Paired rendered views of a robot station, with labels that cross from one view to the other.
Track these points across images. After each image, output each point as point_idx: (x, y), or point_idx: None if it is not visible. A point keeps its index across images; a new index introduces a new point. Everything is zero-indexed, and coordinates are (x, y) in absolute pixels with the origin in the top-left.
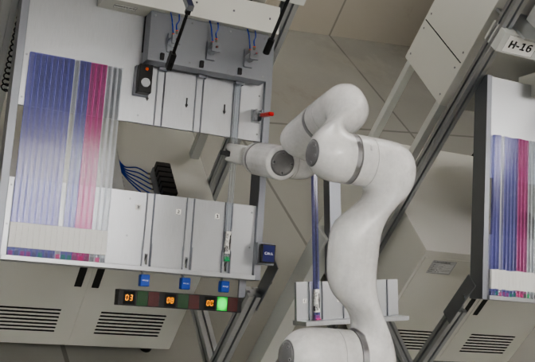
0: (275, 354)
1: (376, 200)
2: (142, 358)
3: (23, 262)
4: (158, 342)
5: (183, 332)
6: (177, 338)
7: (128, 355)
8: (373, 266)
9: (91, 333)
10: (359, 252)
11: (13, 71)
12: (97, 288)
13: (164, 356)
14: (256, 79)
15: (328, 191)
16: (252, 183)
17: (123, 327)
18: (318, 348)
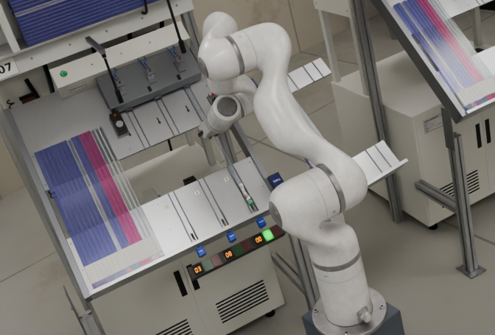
0: None
1: (269, 68)
2: (271, 322)
3: (110, 289)
4: (272, 302)
5: (292, 288)
6: (290, 294)
7: (261, 325)
8: (295, 113)
9: (221, 324)
10: (277, 109)
11: (29, 171)
12: (199, 288)
13: (286, 311)
14: (194, 75)
15: None
16: (240, 143)
17: (239, 305)
18: (289, 191)
